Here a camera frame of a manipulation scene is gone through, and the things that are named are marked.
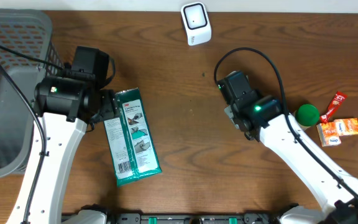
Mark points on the red Nescafe coffee stick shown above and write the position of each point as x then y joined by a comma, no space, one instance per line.
335,103

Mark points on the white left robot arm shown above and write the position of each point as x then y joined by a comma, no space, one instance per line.
64,107

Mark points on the white barcode scanner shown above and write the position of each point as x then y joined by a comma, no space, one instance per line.
196,23

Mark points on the orange tissue packet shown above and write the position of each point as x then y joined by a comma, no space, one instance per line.
328,134

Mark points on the small orange box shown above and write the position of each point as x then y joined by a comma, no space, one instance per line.
347,127

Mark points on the green 3M gloves package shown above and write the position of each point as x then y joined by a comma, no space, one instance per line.
130,141

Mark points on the grey plastic mesh basket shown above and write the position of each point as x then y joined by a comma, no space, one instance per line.
28,55

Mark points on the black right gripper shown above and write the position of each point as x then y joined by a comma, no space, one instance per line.
231,114

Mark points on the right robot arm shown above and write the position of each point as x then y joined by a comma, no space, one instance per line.
261,118

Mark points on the green lid cream jar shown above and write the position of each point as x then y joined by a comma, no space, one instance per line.
306,116

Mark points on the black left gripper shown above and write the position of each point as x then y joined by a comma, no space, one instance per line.
111,110

